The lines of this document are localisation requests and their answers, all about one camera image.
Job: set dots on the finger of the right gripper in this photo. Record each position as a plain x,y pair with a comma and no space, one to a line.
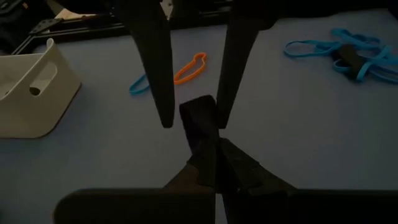
152,62
237,68

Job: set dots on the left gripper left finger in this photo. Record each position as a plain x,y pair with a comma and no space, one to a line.
140,208

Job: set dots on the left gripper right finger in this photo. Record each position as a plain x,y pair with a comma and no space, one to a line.
280,208

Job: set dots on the orange rubber band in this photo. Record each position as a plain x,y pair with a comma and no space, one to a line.
200,56

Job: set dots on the wide black rubber band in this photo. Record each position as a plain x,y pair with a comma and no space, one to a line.
351,57
199,118

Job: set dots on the blue table mat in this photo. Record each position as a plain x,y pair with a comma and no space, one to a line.
295,130

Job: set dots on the white plastic basket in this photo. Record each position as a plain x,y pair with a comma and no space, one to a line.
37,115

